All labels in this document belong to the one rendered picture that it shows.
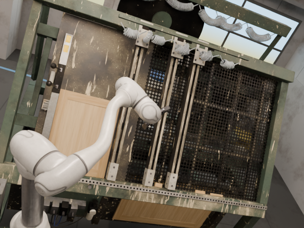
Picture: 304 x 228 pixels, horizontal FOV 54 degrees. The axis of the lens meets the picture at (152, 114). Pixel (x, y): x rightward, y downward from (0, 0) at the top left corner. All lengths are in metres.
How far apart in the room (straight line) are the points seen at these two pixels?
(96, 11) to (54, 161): 1.30
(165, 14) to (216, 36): 2.87
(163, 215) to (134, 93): 1.68
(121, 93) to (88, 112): 0.75
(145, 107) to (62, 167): 0.49
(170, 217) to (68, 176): 1.91
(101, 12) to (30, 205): 1.36
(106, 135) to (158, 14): 1.60
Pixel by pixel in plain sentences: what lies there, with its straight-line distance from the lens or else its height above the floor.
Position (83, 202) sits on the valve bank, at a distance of 2.25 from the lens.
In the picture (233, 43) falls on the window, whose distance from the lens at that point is 5.63.
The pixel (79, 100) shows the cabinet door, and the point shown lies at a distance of 2.17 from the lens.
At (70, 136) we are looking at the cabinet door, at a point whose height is 1.09.
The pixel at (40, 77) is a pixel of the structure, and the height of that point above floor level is 1.35.
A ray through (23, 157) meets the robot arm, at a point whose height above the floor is 1.58.
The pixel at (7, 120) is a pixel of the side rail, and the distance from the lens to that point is 2.14.
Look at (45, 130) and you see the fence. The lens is 2.14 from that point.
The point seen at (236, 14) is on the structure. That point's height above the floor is 2.14.
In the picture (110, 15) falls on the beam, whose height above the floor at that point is 1.87.
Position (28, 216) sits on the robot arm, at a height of 1.17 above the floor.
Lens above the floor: 2.45
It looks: 29 degrees down
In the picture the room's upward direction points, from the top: 24 degrees clockwise
